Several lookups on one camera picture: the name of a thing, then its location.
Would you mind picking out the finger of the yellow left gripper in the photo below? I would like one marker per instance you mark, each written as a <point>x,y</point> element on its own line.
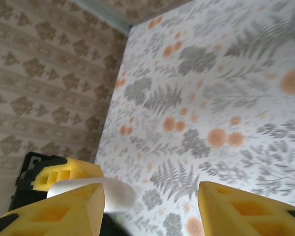
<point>71,170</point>

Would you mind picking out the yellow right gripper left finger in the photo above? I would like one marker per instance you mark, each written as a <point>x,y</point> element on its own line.
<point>64,216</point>

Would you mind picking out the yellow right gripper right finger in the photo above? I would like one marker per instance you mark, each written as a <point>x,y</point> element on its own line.
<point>248,216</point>

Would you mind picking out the white earbud charging case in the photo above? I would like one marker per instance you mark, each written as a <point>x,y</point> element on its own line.
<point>118,196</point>

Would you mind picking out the aluminium frame post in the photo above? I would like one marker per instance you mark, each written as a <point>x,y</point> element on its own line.
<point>108,17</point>

